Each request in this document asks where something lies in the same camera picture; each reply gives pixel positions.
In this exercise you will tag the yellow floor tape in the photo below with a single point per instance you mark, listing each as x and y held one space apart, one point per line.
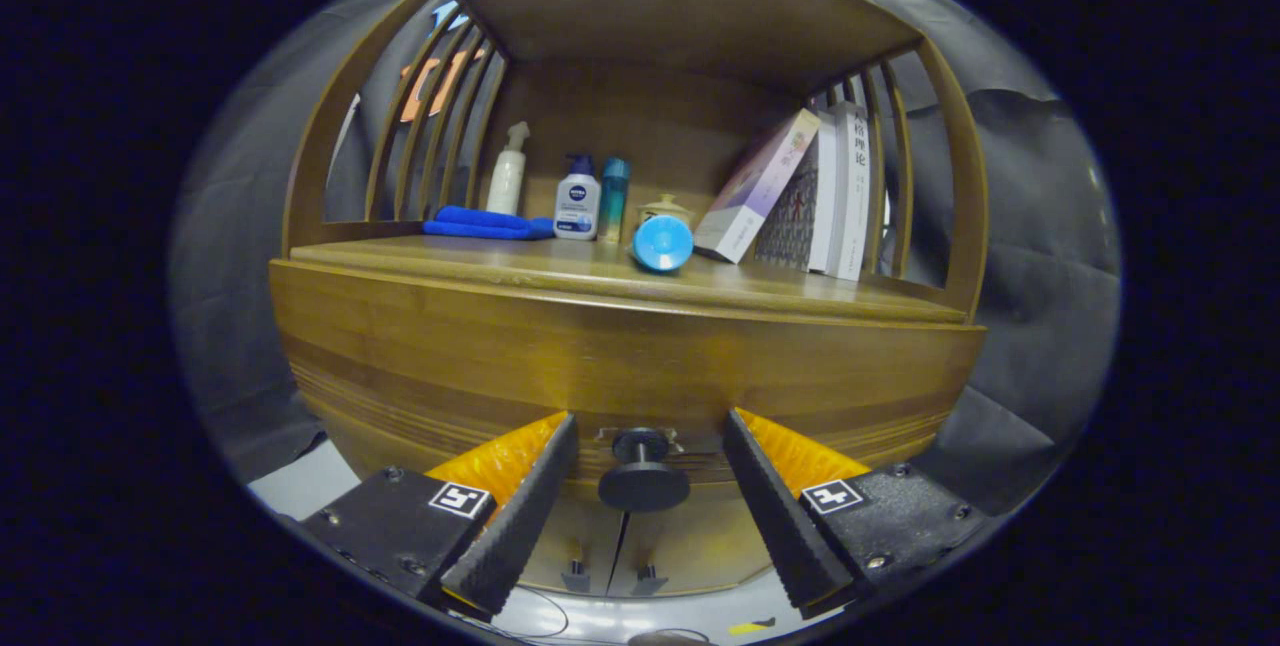
750 626

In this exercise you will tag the wooden cabinet door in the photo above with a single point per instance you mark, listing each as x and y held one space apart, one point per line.
700 551
580 546

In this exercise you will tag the white spray bottle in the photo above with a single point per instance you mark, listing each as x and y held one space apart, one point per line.
507 181

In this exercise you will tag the wooden drawer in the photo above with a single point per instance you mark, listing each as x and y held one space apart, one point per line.
600 356

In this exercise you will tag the blue folded cloth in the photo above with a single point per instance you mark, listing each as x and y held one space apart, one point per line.
485 223

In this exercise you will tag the plain white book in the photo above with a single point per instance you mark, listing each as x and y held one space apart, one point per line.
825 196

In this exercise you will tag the dark patterned book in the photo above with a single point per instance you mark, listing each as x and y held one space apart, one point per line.
790 221

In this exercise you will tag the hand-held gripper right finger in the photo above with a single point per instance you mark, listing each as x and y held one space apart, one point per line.
780 516

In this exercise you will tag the white book black lettering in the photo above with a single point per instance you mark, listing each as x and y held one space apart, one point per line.
853 191

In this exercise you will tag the black backdrop cloth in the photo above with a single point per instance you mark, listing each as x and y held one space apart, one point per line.
1040 276

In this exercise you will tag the white lotion bottle blue cap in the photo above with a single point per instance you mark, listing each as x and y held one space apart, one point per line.
577 206

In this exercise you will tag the purple white book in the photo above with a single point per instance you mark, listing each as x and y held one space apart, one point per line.
755 191

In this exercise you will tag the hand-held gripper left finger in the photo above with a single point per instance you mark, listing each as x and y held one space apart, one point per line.
525 516

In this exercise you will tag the black round drawer knob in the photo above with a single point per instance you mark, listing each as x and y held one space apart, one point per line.
643 481

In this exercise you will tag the beige lidded teacup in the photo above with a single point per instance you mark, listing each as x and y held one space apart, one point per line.
668 209

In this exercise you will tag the wooden countertop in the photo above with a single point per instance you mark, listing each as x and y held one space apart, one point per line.
560 261

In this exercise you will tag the blue white cosmetic tube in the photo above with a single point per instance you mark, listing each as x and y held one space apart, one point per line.
662 243

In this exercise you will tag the teal glass bottle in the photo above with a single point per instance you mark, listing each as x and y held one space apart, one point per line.
613 198

